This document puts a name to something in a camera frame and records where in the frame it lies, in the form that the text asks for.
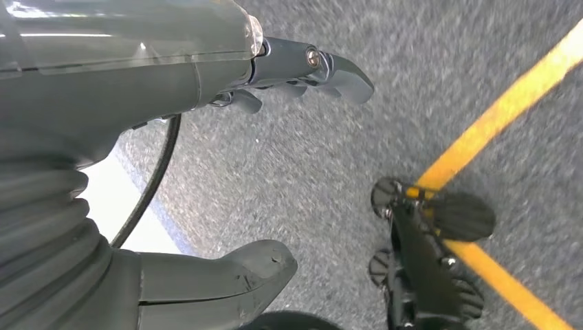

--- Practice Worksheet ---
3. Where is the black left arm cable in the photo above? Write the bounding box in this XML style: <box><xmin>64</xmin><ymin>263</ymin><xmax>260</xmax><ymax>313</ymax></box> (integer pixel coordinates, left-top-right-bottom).
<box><xmin>110</xmin><ymin>113</ymin><xmax>183</xmax><ymax>250</ymax></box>

